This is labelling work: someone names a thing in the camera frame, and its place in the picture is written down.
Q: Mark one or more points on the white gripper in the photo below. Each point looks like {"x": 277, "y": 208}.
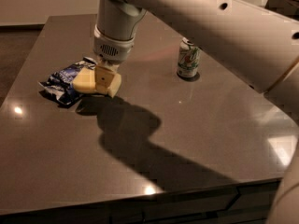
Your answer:
{"x": 112, "y": 49}

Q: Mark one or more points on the yellow sponge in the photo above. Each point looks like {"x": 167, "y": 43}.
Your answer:
{"x": 84, "y": 82}

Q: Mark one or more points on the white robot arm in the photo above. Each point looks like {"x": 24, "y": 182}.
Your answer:
{"x": 257, "y": 45}

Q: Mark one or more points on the blue chip bag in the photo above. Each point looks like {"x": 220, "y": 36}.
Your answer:
{"x": 59, "y": 85}

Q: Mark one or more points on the green white soda can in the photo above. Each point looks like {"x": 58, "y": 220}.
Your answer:
{"x": 188, "y": 59}

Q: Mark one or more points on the dark cabinet drawer front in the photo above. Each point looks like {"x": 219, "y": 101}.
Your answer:
{"x": 244, "y": 203}

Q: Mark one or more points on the dark box in corner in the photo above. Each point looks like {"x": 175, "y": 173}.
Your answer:
{"x": 288, "y": 8}

